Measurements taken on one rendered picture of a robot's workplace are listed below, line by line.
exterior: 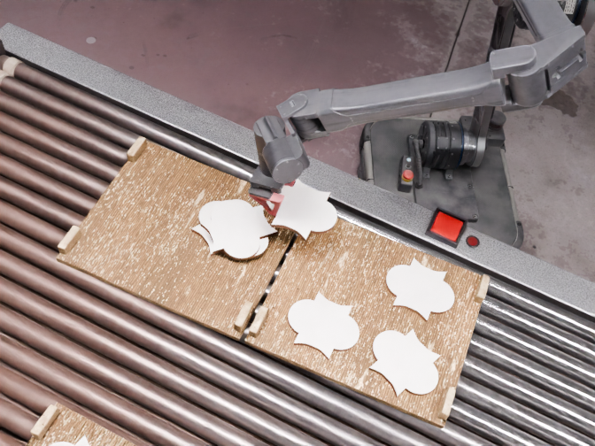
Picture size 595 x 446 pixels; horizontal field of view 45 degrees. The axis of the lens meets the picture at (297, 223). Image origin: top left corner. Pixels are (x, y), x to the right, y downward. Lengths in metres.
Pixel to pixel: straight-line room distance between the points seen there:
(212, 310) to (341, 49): 2.07
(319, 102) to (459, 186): 1.38
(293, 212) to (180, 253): 0.26
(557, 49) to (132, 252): 0.89
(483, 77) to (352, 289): 0.53
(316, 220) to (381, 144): 1.26
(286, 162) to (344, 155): 1.68
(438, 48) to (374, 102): 2.22
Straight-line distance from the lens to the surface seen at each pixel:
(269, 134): 1.26
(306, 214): 1.41
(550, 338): 1.59
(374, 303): 1.47
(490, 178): 2.67
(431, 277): 1.52
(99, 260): 1.50
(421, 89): 1.21
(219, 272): 1.47
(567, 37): 1.21
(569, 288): 1.66
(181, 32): 3.31
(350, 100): 1.25
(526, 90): 1.20
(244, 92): 3.06
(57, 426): 1.37
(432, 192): 2.53
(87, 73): 1.86
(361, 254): 1.52
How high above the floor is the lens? 2.22
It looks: 56 degrees down
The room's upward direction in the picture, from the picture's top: 10 degrees clockwise
